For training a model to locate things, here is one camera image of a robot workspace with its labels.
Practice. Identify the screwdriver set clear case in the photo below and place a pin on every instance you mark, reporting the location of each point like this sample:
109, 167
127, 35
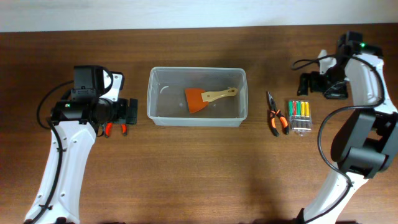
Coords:
300, 120

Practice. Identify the orange scraper wooden handle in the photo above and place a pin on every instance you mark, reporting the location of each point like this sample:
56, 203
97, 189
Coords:
197, 98

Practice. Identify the orange black needle-nose pliers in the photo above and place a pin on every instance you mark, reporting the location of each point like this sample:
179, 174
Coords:
275, 113

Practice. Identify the clear plastic container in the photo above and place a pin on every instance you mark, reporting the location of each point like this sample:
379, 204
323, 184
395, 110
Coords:
167, 104

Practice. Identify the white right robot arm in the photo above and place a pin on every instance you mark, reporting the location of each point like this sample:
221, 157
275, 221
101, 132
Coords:
366, 144

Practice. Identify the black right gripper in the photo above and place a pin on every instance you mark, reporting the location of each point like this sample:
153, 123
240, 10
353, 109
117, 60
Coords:
337, 93

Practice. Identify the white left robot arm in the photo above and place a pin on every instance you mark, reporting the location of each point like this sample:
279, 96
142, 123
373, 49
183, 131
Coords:
85, 112

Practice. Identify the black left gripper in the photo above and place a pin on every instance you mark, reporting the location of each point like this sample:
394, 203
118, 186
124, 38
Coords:
124, 106

